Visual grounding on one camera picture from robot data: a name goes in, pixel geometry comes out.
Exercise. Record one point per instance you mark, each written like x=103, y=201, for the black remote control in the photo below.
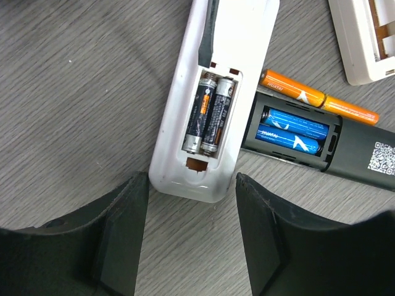
x=352, y=150

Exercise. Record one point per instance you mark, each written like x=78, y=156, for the orange battery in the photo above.
x=292, y=88
x=351, y=111

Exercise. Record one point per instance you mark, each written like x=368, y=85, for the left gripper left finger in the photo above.
x=94, y=250

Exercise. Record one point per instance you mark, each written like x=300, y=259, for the blue battery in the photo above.
x=293, y=123
x=288, y=139

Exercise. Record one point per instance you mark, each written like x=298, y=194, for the yellow handled screwdriver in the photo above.
x=206, y=47

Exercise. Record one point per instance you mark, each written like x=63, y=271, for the lower blue battery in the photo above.
x=288, y=139

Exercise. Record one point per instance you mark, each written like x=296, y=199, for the black battery left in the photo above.
x=198, y=116

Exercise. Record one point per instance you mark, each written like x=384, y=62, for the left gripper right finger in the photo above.
x=291, y=251

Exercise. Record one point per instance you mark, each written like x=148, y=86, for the upper blue battery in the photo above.
x=293, y=123

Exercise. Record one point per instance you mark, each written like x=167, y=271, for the slim white remote control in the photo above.
x=365, y=34

